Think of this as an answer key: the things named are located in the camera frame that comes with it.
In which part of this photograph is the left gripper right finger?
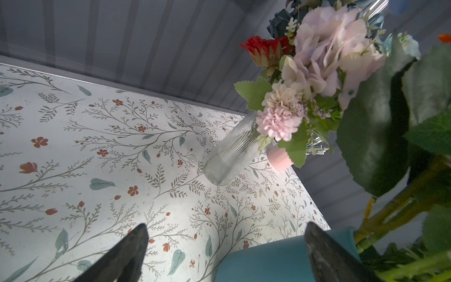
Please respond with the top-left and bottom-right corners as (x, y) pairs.
(304, 222), (380, 282)

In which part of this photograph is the blue hydrangea flower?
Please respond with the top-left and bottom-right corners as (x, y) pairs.
(337, 39), (451, 250)

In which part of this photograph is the dusty blue rose bunch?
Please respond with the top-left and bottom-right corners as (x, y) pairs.
(267, 1), (388, 38)

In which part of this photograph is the pale aqua peony stem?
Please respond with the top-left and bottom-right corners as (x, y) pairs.
(382, 32), (421, 60)

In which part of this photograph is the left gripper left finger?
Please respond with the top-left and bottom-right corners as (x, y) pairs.
(75, 223), (149, 282)

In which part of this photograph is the cream white rose stem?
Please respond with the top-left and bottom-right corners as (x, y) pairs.
(355, 197), (451, 282)

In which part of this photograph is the teal ceramic vase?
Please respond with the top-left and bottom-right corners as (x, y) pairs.
(215, 227), (379, 282)

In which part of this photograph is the pink pencil cup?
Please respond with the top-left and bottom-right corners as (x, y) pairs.
(267, 146), (294, 173)

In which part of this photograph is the orange gerbera flower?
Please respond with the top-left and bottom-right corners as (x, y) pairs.
(438, 34), (451, 43)

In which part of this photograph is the red gerbera flower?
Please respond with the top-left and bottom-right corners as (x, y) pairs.
(240, 36), (295, 76)

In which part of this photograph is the floral patterned table mat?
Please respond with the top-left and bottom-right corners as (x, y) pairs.
(1, 65), (329, 282)

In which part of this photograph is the clear glass vase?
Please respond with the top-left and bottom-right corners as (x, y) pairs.
(203, 112), (271, 186)

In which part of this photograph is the white pink flower bunch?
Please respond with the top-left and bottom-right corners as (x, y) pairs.
(234, 6), (387, 168)

